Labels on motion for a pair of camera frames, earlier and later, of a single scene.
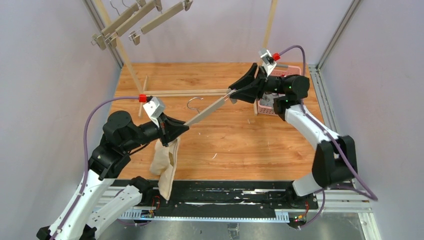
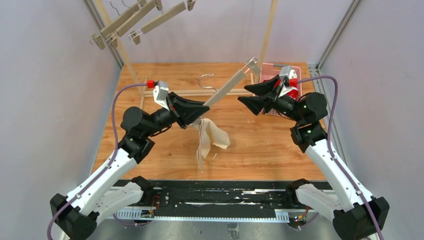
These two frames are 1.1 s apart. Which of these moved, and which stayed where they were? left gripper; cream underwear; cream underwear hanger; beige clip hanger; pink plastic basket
Moved: left gripper; cream underwear hanger; cream underwear
Stayed: beige clip hanger; pink plastic basket
